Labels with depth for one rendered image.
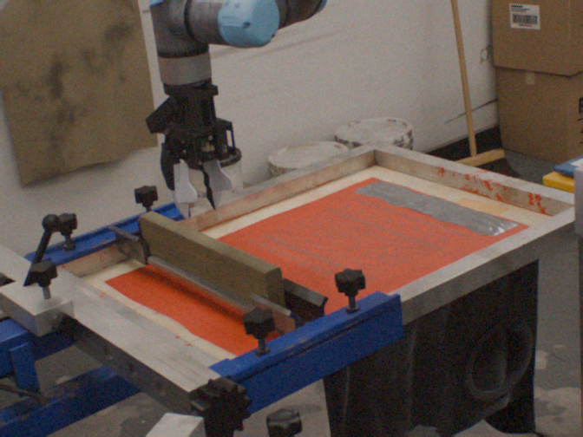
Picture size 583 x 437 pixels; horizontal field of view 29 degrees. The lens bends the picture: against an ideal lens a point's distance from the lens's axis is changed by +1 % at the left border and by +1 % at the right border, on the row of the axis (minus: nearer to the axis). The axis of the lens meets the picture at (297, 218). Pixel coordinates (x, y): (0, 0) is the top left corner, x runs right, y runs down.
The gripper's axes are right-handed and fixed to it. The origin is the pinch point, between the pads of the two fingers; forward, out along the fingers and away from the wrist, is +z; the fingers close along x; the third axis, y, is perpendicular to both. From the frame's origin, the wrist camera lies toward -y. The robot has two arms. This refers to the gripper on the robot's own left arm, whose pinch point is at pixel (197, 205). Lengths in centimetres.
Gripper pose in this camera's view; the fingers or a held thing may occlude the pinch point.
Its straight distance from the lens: 172.5
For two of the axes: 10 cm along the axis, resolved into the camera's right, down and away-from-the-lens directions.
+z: 1.0, 9.2, 3.8
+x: 7.8, -3.1, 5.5
